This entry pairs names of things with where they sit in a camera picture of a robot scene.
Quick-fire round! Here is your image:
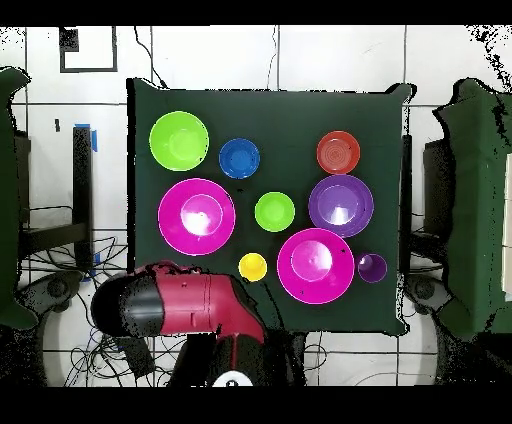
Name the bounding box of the purple plastic cup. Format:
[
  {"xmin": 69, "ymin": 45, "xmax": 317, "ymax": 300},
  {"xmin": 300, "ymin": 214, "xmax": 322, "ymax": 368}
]
[{"xmin": 355, "ymin": 252, "xmax": 388, "ymax": 284}]

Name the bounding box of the tangle of black cables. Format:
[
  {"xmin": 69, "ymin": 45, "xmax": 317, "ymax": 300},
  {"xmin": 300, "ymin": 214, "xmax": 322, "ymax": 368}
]
[{"xmin": 19, "ymin": 235, "xmax": 189, "ymax": 388}]

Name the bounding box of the white sheet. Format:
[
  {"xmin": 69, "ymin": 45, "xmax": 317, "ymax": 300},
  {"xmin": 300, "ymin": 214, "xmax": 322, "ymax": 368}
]
[{"xmin": 501, "ymin": 152, "xmax": 512, "ymax": 302}]

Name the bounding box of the grey pedestal foot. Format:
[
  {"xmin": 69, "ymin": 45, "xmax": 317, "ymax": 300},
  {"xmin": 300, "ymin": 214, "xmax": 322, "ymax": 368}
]
[
  {"xmin": 15, "ymin": 270, "xmax": 85, "ymax": 317},
  {"xmin": 403, "ymin": 274, "xmax": 453, "ymax": 317}
]

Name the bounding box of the magenta plastic bowl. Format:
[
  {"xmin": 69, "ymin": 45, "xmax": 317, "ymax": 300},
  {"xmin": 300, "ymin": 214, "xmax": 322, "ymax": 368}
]
[
  {"xmin": 276, "ymin": 227, "xmax": 356, "ymax": 306},
  {"xmin": 157, "ymin": 177, "xmax": 237, "ymax": 257}
]

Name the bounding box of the large lime green bowl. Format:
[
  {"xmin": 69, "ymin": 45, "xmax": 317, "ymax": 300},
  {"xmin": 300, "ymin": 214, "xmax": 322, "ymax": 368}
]
[{"xmin": 148, "ymin": 110, "xmax": 210, "ymax": 173}]

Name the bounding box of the thin grey cable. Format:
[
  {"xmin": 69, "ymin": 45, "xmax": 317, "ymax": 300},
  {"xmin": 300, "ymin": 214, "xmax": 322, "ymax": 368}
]
[{"xmin": 266, "ymin": 26, "xmax": 280, "ymax": 91}]

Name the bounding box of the blue tape strip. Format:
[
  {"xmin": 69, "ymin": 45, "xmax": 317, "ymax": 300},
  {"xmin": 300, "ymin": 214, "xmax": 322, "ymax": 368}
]
[{"xmin": 74, "ymin": 123, "xmax": 98, "ymax": 153}]

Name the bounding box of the red plastic bowl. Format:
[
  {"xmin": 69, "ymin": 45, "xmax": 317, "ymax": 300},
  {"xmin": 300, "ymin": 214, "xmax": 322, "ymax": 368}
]
[{"xmin": 316, "ymin": 130, "xmax": 362, "ymax": 176}]

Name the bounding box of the dark green tablecloth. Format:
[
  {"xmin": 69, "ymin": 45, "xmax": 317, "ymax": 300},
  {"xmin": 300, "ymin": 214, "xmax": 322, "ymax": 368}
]
[{"xmin": 126, "ymin": 77, "xmax": 413, "ymax": 336}]

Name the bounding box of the black metal stand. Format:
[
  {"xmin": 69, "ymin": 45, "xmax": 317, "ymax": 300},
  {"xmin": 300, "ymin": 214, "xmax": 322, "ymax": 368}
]
[{"xmin": 19, "ymin": 126, "xmax": 95, "ymax": 273}]

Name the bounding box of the black square floor frame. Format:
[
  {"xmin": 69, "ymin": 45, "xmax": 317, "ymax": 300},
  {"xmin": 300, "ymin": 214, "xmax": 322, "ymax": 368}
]
[{"xmin": 59, "ymin": 26, "xmax": 118, "ymax": 74}]

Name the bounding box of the purple plastic bowl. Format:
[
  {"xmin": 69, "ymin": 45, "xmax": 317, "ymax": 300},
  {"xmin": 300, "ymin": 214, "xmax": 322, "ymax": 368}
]
[{"xmin": 307, "ymin": 174, "xmax": 375, "ymax": 239}]

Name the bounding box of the black cable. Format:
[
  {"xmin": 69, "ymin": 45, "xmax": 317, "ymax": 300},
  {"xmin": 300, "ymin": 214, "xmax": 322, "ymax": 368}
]
[{"xmin": 133, "ymin": 26, "xmax": 168, "ymax": 88}]

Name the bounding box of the yellow plastic cup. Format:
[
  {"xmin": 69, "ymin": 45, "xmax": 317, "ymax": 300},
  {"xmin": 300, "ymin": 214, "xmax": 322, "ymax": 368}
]
[{"xmin": 237, "ymin": 252, "xmax": 269, "ymax": 283}]

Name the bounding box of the blue plastic bowl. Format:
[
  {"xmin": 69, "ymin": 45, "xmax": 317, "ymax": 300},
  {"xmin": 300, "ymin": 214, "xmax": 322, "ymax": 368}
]
[{"xmin": 218, "ymin": 137, "xmax": 262, "ymax": 180}]

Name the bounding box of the small lime green bowl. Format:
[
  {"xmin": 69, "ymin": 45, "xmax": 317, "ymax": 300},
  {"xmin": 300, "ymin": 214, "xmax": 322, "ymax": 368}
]
[{"xmin": 254, "ymin": 191, "xmax": 296, "ymax": 233}]

